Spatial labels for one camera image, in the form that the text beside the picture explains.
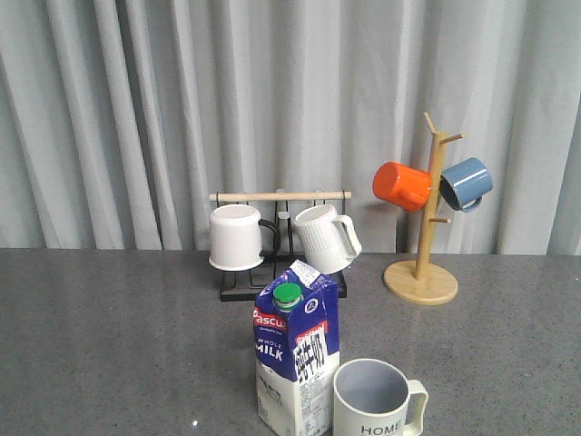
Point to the blue white milk carton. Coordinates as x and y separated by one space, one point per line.
297 353

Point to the cream HOME mug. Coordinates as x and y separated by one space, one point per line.
372 397

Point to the white ribbed mug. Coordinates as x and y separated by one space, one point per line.
328 239

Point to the orange enamel mug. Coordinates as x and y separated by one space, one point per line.
402 185

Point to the wooden mug tree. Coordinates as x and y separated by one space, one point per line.
421 281

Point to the blue enamel mug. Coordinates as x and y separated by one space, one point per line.
464 184

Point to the grey curtain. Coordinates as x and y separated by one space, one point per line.
119 119

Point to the black wire mug rack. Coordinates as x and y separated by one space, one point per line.
246 286

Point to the white mug black handle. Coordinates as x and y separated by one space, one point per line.
236 238

